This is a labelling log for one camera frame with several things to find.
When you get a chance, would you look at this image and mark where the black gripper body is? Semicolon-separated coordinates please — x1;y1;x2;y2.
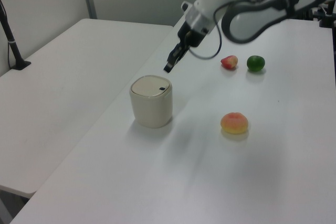
177;20;211;49

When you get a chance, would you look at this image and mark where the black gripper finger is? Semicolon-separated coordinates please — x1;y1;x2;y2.
174;46;190;66
163;42;184;73

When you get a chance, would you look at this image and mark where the cream garbage bin with lid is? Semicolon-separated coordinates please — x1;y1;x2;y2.
129;75;174;129

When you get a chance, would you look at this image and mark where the red bitten toy apple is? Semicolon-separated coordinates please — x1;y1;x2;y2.
220;55;239;71

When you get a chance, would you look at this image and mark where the green toy lime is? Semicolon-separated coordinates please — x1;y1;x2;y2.
246;55;266;73

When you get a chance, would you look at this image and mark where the orange yellow toy peach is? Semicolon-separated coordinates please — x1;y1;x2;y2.
220;112;249;134

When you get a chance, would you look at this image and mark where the black pole with base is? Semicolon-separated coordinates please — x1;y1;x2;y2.
0;0;32;71

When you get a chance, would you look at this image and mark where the dark cable on arm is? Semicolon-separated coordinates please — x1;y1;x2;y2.
187;18;224;60

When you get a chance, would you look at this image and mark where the black clamp mount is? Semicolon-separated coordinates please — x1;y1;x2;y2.
312;5;336;28

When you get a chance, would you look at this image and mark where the thin cable beside table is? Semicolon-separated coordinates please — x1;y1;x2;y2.
6;42;14;69

